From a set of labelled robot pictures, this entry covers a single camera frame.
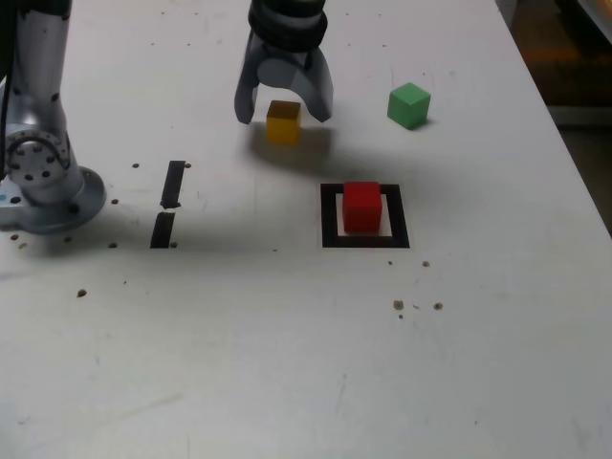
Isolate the red cube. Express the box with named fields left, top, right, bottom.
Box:
left=341, top=181, right=383, bottom=235

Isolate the black tape square outline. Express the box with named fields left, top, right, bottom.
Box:
left=319, top=183, right=411, bottom=250

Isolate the green cube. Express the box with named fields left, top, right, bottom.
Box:
left=386, top=81, right=432, bottom=131

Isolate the grey metal bar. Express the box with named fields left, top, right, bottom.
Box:
left=548, top=104, right=612, bottom=126

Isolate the yellow cube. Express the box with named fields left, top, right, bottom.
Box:
left=265, top=99, right=303, bottom=144

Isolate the black tape strip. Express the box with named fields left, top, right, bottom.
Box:
left=149, top=160, right=186, bottom=250

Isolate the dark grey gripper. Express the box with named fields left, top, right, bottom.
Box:
left=232, top=34, right=335, bottom=127

